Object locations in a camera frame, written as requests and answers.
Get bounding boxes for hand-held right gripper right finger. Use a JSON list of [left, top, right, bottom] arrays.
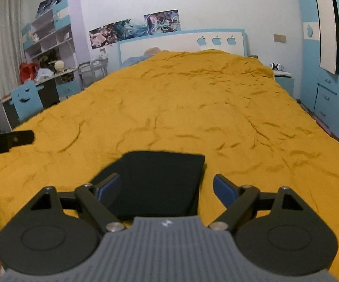
[[209, 174, 303, 232]]

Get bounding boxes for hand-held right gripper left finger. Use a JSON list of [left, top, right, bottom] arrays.
[[30, 173, 126, 232]]

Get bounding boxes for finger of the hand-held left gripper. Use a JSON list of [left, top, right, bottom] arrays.
[[0, 130, 35, 157]]

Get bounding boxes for black pants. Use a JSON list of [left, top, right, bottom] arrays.
[[91, 151, 207, 221]]

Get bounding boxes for white desk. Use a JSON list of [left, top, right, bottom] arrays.
[[0, 66, 83, 133]]

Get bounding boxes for blue chair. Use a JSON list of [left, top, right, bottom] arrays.
[[10, 81, 45, 124]]

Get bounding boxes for red bag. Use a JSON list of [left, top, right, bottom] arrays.
[[19, 63, 40, 83]]

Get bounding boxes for white plastic bag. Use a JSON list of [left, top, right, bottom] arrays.
[[37, 67, 55, 78]]

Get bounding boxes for blue white drawer cabinet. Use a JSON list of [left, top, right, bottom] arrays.
[[56, 79, 81, 100]]

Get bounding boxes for yellow blanket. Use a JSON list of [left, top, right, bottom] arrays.
[[0, 50, 339, 282]]

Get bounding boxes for grey metal cart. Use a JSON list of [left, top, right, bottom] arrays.
[[78, 59, 109, 90]]

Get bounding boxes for blue nightstand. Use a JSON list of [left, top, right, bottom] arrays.
[[274, 70, 296, 98]]

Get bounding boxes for white blue bookshelf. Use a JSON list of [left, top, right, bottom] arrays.
[[22, 0, 91, 63]]

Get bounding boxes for blue pillow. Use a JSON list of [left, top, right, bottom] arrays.
[[122, 47, 164, 67]]

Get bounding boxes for picture board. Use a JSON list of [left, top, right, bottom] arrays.
[[36, 0, 63, 18]]

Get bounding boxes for blue wardrobe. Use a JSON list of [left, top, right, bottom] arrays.
[[294, 0, 339, 154]]

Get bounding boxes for white blue headboard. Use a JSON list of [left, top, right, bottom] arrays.
[[117, 29, 248, 68]]

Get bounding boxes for anime wall poster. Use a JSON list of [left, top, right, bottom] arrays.
[[115, 19, 146, 41], [88, 24, 119, 49], [144, 9, 182, 35]]

